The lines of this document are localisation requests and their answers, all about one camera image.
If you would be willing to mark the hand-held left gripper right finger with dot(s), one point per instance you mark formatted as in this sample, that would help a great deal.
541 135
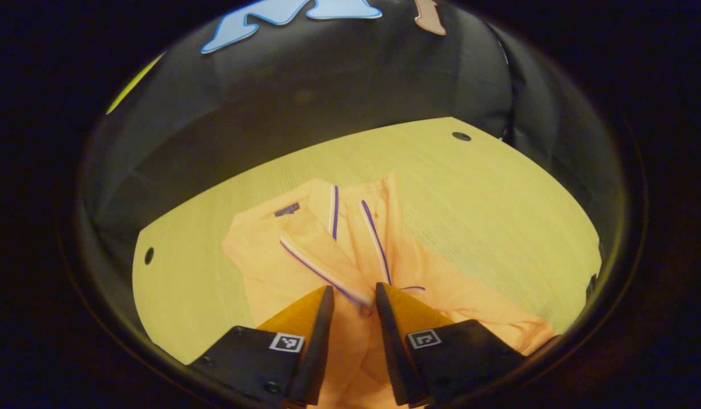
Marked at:
393 346

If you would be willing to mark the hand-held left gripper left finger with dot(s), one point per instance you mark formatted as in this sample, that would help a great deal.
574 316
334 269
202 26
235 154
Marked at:
319 346

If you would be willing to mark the orange T-shirt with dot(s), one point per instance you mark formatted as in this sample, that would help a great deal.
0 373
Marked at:
259 255

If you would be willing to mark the black backdrop cloth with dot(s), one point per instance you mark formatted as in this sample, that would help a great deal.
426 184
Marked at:
328 85

